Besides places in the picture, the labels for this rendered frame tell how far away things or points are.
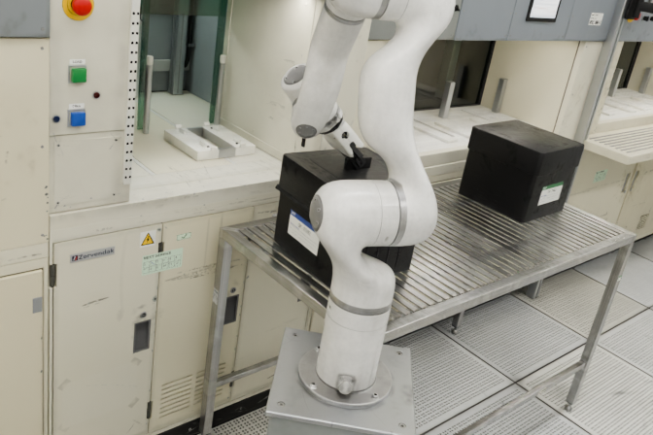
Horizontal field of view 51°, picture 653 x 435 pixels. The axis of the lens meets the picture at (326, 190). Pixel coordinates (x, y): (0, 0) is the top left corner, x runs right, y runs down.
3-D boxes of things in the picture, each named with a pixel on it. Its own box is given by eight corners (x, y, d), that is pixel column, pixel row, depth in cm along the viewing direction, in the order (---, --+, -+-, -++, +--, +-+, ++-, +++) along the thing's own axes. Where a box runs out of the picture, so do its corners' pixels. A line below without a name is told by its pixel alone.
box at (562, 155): (522, 224, 226) (543, 153, 217) (454, 192, 245) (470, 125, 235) (566, 210, 245) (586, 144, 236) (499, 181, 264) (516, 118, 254)
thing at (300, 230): (271, 239, 188) (279, 182, 182) (350, 225, 204) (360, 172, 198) (328, 288, 168) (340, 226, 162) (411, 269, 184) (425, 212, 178)
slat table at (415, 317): (316, 583, 179) (366, 340, 150) (196, 439, 219) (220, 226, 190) (573, 410, 263) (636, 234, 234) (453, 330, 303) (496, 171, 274)
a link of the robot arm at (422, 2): (337, 239, 128) (414, 238, 134) (362, 253, 117) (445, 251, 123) (356, -37, 122) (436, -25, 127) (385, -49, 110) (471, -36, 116)
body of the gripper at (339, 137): (349, 114, 161) (369, 144, 169) (325, 101, 169) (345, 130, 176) (327, 136, 160) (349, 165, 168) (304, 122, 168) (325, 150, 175)
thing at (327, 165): (338, 235, 161) (347, 184, 157) (273, 187, 183) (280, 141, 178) (428, 219, 179) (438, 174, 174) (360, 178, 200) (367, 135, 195)
